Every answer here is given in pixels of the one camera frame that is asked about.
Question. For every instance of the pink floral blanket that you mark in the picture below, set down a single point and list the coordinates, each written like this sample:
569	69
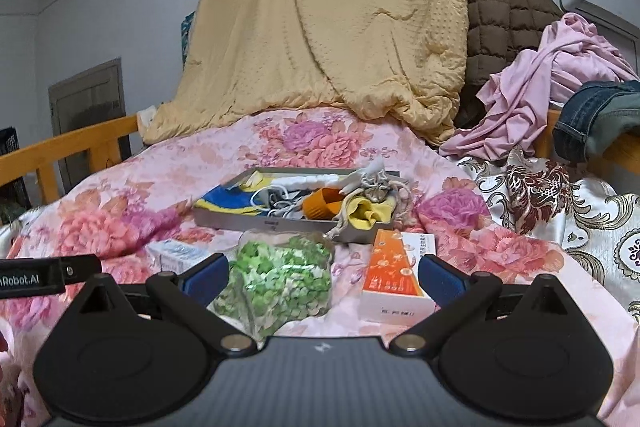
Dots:
200	147

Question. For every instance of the orange white medicine box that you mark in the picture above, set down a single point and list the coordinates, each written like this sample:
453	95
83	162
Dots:
390	277

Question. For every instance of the yellow quilt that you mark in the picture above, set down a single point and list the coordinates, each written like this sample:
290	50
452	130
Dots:
325	32

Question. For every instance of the bag of green paper stars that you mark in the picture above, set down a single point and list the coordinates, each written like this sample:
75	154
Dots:
270	282

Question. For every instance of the light grey cloth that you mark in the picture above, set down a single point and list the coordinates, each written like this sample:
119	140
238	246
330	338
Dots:
370	172

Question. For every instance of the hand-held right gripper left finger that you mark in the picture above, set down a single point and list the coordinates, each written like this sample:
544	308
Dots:
205	279

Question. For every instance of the black plastic crate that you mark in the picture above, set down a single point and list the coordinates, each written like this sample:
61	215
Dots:
7	142

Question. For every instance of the white blue packet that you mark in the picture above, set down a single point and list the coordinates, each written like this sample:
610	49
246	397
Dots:
175	252

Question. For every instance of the wooden bed rail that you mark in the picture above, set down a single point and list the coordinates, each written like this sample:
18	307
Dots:
65	144
620	157

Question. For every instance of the grey tray box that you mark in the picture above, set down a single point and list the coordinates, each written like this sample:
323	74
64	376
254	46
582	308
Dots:
280	229

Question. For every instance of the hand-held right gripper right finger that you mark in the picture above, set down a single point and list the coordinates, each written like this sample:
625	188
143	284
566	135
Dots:
440	279

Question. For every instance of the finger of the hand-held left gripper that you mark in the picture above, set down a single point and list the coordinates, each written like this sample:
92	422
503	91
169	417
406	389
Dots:
82	267

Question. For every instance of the teal patterned cloth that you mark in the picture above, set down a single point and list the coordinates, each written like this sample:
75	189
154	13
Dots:
186	37

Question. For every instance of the white textured cloth strip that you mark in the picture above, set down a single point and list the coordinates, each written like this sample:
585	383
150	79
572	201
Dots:
310	181

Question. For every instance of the cartoon printed towel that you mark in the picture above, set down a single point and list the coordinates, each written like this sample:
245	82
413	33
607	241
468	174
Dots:
220	202

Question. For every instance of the pink garment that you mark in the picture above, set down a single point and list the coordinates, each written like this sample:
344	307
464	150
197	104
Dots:
525	107

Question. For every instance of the grey door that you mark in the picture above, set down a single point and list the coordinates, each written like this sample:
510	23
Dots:
85	107

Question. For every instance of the blue jeans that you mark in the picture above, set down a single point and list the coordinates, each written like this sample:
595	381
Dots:
590	112

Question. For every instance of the white face mask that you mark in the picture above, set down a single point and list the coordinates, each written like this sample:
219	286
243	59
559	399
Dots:
287	207

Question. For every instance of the brown puffer jacket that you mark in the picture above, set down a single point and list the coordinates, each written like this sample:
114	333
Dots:
500	17

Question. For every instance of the striped yellow sock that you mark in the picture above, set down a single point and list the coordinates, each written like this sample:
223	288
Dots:
370	214

